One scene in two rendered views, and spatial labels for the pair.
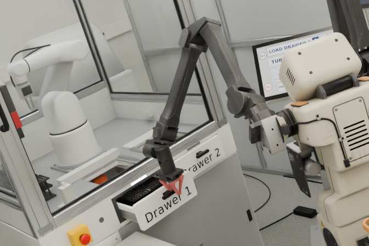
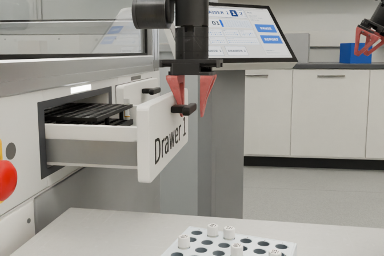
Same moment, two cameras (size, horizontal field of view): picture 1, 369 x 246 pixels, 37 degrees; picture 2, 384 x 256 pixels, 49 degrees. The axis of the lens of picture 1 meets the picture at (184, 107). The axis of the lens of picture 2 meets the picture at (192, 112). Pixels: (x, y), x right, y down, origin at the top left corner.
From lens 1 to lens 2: 1.75 m
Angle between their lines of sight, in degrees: 43
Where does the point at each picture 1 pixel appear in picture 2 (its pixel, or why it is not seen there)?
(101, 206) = (18, 111)
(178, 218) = (110, 204)
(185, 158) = (134, 90)
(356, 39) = not seen: outside the picture
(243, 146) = not seen: hidden behind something
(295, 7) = not seen: hidden behind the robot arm
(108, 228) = (19, 184)
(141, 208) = (153, 119)
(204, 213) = (131, 206)
